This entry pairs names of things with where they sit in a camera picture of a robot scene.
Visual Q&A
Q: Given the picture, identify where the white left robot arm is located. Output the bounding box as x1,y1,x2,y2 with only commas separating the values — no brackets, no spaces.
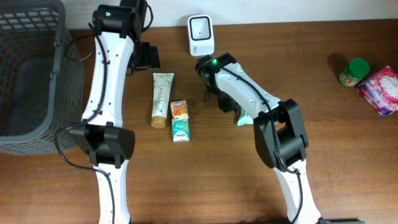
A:
69,0,160,223

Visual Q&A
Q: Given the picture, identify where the teal wet wipes pack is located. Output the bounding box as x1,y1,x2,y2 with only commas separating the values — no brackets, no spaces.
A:
237,108,254,126

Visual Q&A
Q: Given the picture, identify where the small teal tissue pack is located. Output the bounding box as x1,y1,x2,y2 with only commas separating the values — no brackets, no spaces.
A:
172,119,190,142

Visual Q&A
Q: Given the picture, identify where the orange Kleenex tissue pack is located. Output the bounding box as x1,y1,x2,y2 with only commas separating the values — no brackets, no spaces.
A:
170,100,189,120

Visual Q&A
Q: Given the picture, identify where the cream lotion tube gold cap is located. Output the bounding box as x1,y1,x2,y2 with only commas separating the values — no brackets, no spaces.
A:
151,73,174,129

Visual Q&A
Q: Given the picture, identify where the purple red pad package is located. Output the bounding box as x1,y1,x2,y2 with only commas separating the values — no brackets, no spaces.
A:
357,66,397,116

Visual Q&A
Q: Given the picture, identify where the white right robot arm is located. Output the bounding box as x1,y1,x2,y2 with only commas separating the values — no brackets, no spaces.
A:
195,53,322,224

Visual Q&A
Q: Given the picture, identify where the dark grey plastic basket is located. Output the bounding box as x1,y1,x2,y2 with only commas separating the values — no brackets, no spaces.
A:
1,1,85,156

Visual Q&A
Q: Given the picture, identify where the green lid glass jar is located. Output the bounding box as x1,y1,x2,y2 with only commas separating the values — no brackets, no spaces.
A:
338,58,370,86

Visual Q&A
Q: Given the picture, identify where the white barcode scanner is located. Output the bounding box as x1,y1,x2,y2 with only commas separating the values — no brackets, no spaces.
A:
187,15,215,57

